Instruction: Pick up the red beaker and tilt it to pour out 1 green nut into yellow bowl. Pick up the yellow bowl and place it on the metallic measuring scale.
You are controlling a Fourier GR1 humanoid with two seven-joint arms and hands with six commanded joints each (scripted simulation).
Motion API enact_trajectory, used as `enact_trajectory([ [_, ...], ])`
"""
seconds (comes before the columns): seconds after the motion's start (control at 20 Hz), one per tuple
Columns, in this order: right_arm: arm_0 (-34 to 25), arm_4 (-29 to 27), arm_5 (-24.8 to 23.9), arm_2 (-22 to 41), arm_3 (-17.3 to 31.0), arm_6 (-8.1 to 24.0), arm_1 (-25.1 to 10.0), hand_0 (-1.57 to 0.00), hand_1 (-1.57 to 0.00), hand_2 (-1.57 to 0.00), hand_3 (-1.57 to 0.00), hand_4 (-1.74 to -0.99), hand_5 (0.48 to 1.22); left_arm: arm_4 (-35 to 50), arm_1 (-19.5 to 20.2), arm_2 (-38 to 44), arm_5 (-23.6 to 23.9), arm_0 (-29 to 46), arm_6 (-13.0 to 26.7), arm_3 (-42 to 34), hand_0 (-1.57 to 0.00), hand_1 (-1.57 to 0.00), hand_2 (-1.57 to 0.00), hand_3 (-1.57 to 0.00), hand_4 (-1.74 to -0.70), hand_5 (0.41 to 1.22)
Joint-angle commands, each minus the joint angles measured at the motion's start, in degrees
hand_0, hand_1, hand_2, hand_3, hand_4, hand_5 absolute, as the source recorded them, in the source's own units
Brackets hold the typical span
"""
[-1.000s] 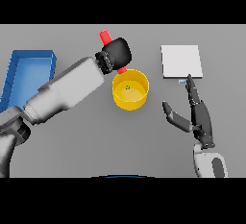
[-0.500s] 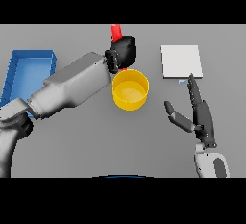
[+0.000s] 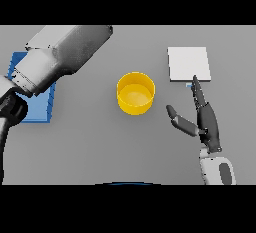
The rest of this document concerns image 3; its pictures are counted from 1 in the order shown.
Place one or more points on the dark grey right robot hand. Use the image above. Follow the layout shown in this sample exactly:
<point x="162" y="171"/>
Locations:
<point x="207" y="120"/>

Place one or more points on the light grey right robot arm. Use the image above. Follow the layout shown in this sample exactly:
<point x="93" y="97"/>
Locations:
<point x="210" y="170"/>

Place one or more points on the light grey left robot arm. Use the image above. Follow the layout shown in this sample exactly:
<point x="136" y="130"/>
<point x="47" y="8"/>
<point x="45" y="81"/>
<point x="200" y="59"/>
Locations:
<point x="46" y="63"/>

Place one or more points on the pale square measuring scale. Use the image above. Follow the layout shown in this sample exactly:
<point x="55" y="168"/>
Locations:
<point x="188" y="63"/>

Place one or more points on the yellow bowl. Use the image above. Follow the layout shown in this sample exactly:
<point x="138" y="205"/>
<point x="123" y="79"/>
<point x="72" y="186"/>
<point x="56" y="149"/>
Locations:
<point x="135" y="94"/>

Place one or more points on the blue tray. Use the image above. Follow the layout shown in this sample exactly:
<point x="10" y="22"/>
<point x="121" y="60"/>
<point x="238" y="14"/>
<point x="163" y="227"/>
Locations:
<point x="38" y="107"/>

